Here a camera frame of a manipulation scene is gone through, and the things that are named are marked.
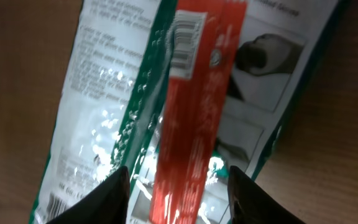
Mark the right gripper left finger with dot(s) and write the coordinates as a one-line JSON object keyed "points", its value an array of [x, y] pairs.
{"points": [[106, 204]]}

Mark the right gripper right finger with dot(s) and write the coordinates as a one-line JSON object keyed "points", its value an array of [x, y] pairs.
{"points": [[250, 204]]}

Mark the green white pouch packet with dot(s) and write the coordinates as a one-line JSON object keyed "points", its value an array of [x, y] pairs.
{"points": [[113, 99]]}

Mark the red sachet packet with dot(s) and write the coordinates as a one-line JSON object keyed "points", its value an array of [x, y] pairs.
{"points": [[206, 34]]}

